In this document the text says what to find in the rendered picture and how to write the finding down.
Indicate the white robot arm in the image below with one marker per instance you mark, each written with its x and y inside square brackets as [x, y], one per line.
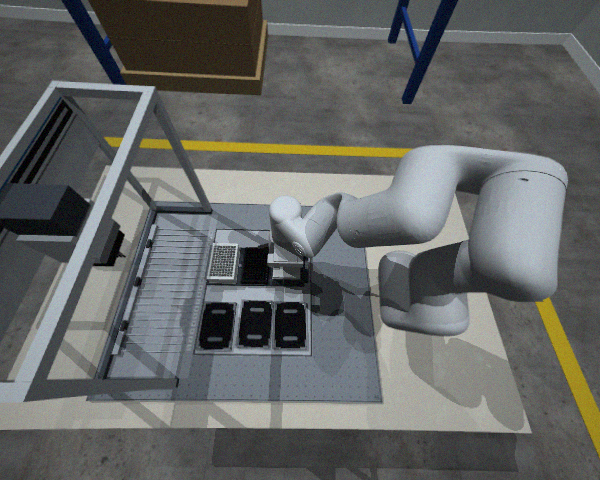
[513, 243]

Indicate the black well plate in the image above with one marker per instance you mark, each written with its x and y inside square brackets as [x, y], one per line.
[256, 263]

